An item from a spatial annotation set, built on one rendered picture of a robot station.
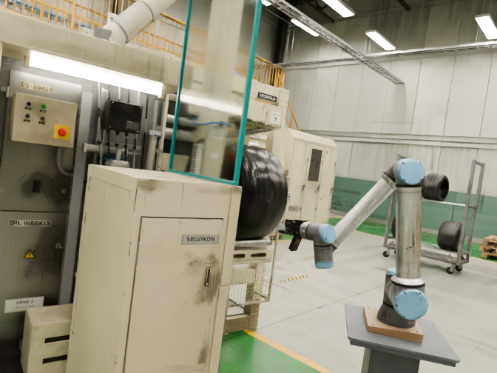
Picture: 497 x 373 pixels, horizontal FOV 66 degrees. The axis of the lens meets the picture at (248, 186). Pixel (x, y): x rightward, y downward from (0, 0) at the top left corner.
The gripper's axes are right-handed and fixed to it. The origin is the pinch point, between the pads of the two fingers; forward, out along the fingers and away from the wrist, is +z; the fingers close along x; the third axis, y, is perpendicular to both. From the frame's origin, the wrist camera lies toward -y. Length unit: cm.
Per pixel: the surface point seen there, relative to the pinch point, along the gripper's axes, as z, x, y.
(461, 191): 364, -1062, 88
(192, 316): -41, 75, -26
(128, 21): 40, 78, 106
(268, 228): 10.1, -1.0, 0.7
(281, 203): 2.5, -3.5, 15.2
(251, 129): 56, -20, 66
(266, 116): 42, -22, 74
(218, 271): -42, 67, -11
